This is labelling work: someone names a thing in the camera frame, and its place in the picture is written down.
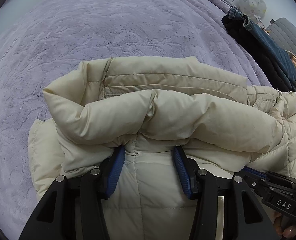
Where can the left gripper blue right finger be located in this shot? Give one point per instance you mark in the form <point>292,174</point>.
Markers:
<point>186,169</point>

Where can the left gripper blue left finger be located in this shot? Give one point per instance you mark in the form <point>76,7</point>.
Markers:
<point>111,169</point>

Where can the cream quilted puffer jacket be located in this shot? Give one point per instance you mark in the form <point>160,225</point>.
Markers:
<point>150,105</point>

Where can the person right hand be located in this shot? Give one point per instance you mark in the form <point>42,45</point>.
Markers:
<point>287,232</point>

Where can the folded black garment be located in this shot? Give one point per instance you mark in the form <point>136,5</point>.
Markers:
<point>267,64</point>

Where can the purple plush bed blanket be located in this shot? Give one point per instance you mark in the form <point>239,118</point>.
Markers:
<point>51,40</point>

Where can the folded blue denim jeans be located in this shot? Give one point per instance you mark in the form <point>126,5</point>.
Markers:
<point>278,53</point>

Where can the grey quilted headboard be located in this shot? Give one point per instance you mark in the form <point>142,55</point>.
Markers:
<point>283,32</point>

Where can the round white patterned fan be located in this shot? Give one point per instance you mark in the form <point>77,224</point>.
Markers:
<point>254,9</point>

